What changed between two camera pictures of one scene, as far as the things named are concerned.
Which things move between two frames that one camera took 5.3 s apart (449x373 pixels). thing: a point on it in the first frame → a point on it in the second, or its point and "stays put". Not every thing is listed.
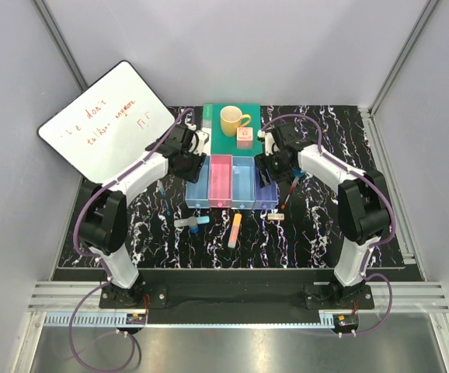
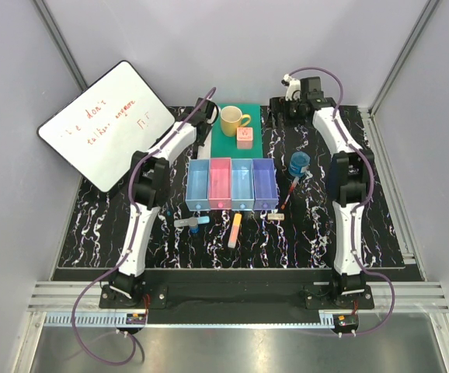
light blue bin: (197, 193) stays put
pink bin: (221, 181) stays put
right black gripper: (262, 162) → (280, 105)
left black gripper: (192, 176) → (200, 141)
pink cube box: (245, 137) stays put
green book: (218, 144) stays put
